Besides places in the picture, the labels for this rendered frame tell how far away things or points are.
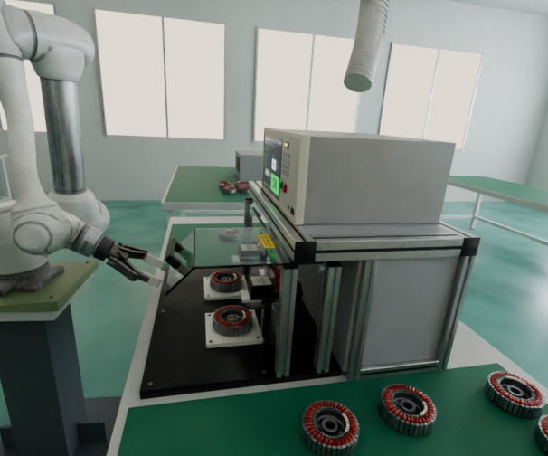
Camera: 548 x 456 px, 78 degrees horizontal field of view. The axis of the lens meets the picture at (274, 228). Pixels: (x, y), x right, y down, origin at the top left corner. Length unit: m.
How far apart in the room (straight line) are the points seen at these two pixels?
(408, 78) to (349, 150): 5.81
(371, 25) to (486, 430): 1.94
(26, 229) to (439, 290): 0.98
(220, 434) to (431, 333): 0.56
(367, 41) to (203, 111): 3.72
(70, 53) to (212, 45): 4.41
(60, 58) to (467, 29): 6.62
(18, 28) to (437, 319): 1.34
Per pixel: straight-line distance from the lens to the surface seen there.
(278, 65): 5.73
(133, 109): 5.62
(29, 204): 1.01
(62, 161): 1.36
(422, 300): 0.90
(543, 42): 8.31
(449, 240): 0.85
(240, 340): 0.95
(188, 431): 0.80
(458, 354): 1.13
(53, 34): 1.29
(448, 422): 0.91
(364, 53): 2.15
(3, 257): 1.36
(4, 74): 1.22
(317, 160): 0.77
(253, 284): 0.92
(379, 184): 0.84
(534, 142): 8.50
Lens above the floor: 1.35
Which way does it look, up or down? 18 degrees down
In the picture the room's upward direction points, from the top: 3 degrees clockwise
